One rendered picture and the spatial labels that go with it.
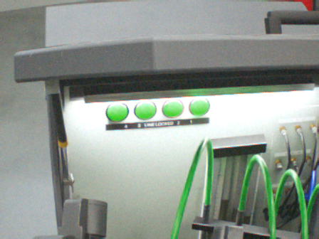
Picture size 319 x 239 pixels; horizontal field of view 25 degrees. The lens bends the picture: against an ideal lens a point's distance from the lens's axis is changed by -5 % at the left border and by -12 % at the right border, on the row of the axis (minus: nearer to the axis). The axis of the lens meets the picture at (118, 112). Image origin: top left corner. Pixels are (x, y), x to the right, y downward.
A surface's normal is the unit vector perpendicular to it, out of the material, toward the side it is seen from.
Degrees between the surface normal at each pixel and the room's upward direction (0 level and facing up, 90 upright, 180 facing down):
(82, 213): 64
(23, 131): 0
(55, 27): 0
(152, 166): 90
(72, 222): 47
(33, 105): 0
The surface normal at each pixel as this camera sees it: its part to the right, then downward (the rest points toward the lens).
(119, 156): 0.09, 0.54
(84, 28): -0.02, -0.84
